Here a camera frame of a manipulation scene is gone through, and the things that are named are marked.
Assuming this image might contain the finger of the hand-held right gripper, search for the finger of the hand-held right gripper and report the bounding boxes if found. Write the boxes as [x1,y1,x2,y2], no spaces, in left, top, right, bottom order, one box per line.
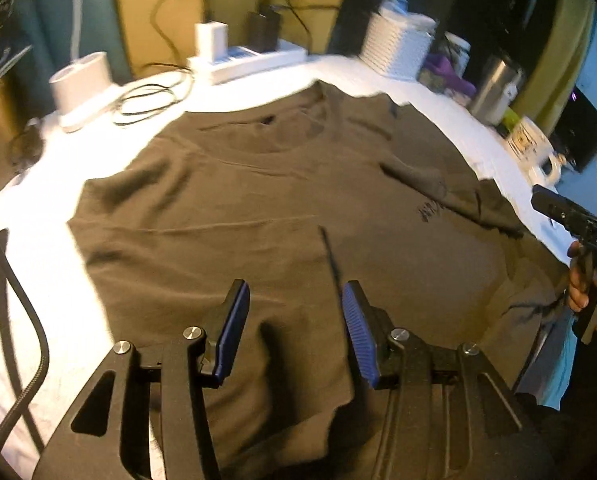
[531,185,587,241]

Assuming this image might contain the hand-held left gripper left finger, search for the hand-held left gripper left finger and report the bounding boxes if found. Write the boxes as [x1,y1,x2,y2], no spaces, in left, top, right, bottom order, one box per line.
[31,279,252,480]

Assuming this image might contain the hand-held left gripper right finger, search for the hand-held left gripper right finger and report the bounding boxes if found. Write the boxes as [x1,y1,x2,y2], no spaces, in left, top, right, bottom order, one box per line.
[343,280,559,480]

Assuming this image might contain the brown printed t-shirt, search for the brown printed t-shirt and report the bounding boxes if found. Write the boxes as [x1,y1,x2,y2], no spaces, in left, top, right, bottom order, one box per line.
[66,80,572,480]

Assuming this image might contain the person's right hand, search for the person's right hand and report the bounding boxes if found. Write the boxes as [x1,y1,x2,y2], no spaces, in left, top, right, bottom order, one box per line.
[567,241,597,333]

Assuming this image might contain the dark electronic device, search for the dark electronic device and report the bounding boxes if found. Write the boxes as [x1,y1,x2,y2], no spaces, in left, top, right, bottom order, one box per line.
[549,87,597,173]

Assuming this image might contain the white printed mug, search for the white printed mug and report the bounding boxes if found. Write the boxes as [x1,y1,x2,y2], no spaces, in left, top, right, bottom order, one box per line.
[503,115,564,186]

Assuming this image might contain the yellow green container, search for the yellow green container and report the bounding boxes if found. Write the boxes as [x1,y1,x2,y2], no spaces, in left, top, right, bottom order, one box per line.
[499,107,524,136]

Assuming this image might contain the steel tumbler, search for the steel tumbler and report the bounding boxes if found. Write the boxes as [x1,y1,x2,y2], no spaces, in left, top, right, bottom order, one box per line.
[469,55,524,126]

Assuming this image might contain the narrow yellow curtain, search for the narrow yellow curtain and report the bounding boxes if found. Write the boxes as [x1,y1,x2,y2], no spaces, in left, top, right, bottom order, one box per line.
[509,0,597,121]

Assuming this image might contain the purple cloth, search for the purple cloth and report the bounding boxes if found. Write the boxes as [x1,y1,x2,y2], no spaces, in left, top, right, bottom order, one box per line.
[421,52,479,106]

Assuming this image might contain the dark patterned pouch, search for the dark patterned pouch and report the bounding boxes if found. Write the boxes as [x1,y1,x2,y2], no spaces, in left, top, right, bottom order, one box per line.
[417,67,447,93]

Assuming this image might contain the jar with white lid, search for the jar with white lid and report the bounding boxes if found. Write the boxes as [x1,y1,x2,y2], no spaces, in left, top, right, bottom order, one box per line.
[441,31,472,73]

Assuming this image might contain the white woven basket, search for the white woven basket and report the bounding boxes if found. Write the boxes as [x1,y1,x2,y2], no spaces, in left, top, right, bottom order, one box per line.
[359,10,437,81]

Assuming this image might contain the white blue packet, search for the white blue packet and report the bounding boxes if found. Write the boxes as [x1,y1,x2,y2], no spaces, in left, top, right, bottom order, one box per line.
[379,0,432,23]

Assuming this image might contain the white power strip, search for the white power strip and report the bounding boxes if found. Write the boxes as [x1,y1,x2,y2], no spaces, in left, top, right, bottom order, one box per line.
[186,42,309,86]

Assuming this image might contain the white desk lamp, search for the white desk lamp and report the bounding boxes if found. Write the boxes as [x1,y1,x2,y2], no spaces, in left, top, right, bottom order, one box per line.
[48,0,124,133]

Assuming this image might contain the white charger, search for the white charger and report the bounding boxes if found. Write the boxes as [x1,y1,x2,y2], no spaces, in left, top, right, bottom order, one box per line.
[194,21,229,61]

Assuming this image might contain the black charger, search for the black charger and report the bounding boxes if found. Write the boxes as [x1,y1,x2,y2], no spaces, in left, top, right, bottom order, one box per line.
[248,7,283,53]

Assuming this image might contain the wide yellow curtain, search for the wide yellow curtain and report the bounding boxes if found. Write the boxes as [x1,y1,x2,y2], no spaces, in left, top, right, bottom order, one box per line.
[111,0,359,81]

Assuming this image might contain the teal curtain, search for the teal curtain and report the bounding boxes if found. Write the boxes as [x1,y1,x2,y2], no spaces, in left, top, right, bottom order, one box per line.
[8,0,129,91]

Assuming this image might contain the black braided cable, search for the black braided cable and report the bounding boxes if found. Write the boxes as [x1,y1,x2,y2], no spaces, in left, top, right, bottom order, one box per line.
[0,10,52,461]

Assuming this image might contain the long coiled black cable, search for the long coiled black cable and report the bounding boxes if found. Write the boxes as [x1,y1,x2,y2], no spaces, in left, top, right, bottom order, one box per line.
[112,0,216,128]

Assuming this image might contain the bundled black cable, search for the bundled black cable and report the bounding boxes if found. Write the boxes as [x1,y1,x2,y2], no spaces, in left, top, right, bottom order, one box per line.
[8,122,46,168]

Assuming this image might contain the thin black charger cable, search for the thin black charger cable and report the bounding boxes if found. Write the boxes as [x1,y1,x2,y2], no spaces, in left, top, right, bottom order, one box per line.
[258,0,332,56]

